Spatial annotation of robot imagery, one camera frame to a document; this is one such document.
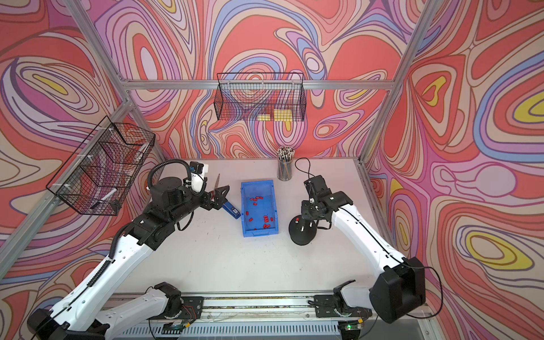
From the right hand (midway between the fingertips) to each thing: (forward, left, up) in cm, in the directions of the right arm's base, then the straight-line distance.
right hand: (310, 216), depth 81 cm
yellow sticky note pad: (+39, +9, +20) cm, 45 cm away
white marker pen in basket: (+4, +73, +13) cm, 75 cm away
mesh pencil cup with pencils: (+31, +8, +4) cm, 32 cm away
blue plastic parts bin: (+16, +22, -13) cm, 30 cm away
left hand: (+4, +32, +18) cm, 37 cm away
